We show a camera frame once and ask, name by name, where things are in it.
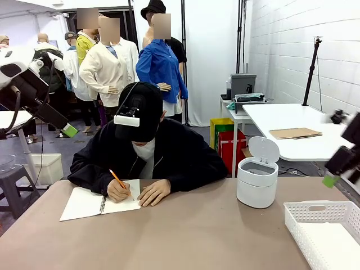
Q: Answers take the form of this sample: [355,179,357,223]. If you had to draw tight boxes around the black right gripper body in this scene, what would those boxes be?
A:
[341,111,360,147]

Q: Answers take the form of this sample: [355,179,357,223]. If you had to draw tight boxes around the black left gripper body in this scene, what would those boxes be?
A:
[0,69,51,113]

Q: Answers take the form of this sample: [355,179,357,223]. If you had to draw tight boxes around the orange pencil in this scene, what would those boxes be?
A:
[109,168,136,201]

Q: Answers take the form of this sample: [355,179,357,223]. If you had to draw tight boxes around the white spiral notebook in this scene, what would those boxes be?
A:
[59,178,142,222]

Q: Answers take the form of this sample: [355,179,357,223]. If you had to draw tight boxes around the person's left forearm black sleeve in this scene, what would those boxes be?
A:
[165,164,229,195]

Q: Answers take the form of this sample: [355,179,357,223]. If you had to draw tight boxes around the person's right forearm black sleeve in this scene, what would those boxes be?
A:
[67,163,114,197]

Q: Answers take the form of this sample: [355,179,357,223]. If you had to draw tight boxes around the person's right hand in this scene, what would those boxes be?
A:
[106,179,132,203]

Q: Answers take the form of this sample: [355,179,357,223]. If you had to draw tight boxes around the person's left hand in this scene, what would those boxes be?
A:
[137,179,172,208]

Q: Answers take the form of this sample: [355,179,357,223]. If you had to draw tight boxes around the white shirt mannequin with cap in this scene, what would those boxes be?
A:
[62,31,98,133]

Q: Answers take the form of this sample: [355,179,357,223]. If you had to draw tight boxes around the white storage bin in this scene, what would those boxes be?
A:
[23,152,65,187]

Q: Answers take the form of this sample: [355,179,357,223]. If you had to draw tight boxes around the brown cardboard sheet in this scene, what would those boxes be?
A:
[268,127,323,140]

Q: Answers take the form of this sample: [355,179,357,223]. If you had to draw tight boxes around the large white table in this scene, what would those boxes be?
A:
[242,103,356,163]

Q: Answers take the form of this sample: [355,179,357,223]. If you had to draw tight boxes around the cream jacket mannequin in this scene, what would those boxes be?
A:
[79,16,140,108]

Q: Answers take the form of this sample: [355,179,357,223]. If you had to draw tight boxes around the clear glass bowl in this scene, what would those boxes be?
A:
[0,154,16,174]

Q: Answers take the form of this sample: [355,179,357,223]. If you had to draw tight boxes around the yellow jacket mannequin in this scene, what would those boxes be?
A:
[75,7,100,68]

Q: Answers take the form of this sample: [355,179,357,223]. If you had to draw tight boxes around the black tripod stand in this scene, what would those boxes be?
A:
[301,36,323,107]

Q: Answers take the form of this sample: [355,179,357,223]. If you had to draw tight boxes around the gray plastic stool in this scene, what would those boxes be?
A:
[0,164,41,221]

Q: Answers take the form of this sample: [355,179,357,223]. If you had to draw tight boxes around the white perforated plastic basket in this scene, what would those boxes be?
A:
[283,200,360,270]

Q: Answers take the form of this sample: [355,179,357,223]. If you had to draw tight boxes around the black baseball cap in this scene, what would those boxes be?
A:
[114,81,164,143]

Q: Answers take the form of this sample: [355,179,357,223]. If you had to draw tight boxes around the white lidded trash can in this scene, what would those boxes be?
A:
[236,136,280,210]

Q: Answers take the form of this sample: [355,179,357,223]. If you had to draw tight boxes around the gray tray with green item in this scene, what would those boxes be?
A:
[233,92,267,114]

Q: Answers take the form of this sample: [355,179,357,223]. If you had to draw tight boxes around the small white side table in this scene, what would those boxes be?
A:
[219,96,254,178]

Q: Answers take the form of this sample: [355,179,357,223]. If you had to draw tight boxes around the red bag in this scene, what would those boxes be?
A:
[217,130,248,174]

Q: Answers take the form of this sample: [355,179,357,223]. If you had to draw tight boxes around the blue shirt mannequin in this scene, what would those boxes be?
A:
[135,12,189,123]

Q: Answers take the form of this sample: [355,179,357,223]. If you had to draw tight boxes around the gray box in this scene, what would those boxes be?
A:
[230,73,258,101]

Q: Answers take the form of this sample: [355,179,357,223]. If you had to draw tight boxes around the yellow bag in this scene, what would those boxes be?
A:
[210,118,235,153]

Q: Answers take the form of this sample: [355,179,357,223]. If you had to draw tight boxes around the seated person black jacket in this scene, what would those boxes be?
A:
[67,81,229,197]

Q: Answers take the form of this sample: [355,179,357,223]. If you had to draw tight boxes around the black light stand pole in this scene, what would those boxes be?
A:
[235,0,249,75]
[181,0,190,126]

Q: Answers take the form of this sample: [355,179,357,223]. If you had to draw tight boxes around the black bucket hat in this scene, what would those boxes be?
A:
[140,0,167,21]

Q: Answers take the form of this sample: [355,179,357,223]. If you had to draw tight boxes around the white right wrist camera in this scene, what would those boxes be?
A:
[321,109,352,125]

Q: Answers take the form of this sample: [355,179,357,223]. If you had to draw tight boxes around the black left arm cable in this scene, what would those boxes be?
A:
[0,85,23,139]

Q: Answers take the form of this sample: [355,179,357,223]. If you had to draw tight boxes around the white head-mounted camera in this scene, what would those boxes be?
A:
[113,115,141,128]

